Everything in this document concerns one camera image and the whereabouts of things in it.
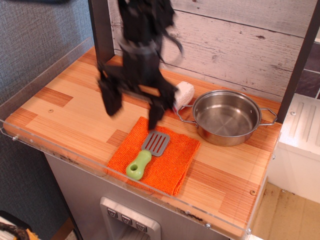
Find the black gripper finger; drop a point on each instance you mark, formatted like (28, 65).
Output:
(111, 96)
(158, 107)

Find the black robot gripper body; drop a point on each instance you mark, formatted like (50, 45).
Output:
(139, 74)

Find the green handled grey spatula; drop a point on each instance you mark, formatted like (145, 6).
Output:
(154, 145)

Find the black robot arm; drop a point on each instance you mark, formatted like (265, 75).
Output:
(144, 27)

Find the white and red toy sushi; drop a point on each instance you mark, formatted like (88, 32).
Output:
(183, 96)

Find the stainless steel pot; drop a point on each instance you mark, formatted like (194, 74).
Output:
(224, 117)

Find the grey toy fridge cabinet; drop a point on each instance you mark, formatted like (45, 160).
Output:
(83, 190)

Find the clear acrylic table guard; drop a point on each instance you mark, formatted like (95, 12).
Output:
(66, 119)

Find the silver dispenser button panel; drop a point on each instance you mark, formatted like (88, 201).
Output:
(123, 223)

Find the white toy cabinet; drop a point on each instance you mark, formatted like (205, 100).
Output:
(295, 164)

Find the yellow and black object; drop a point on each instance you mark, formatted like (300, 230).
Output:
(12, 232)

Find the dark vertical post left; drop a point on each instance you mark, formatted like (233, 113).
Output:
(101, 30)

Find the dark vertical post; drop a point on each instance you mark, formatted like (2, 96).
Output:
(302, 58)
(101, 30)

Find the dark vertical post right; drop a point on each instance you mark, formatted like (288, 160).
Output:
(302, 58)

